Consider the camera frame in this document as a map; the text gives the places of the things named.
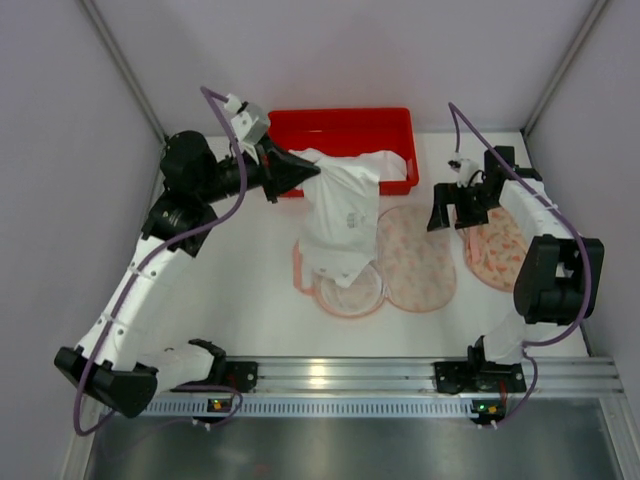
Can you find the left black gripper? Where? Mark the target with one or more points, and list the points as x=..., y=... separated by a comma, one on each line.
x=270, y=175

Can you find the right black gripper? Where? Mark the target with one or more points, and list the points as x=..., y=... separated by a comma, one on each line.
x=463, y=209

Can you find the white bra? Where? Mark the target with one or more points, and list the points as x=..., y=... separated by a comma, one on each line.
x=338, y=237

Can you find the pink floral laundry bag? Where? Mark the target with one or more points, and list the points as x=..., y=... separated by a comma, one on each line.
x=495, y=252
x=413, y=271

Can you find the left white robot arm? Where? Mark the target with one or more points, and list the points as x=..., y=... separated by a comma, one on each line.
x=107, y=364

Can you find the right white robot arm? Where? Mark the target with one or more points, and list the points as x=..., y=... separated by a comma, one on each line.
x=559, y=278

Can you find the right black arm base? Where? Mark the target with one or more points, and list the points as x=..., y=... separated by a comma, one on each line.
x=456, y=377

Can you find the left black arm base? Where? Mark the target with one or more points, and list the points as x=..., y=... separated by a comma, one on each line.
x=240, y=376

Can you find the red plastic bin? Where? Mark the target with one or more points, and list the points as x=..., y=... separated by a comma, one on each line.
x=349, y=132

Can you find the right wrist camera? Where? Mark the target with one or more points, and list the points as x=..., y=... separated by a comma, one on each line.
x=468, y=171

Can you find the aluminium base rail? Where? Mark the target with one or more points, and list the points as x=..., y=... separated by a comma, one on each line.
x=382, y=388

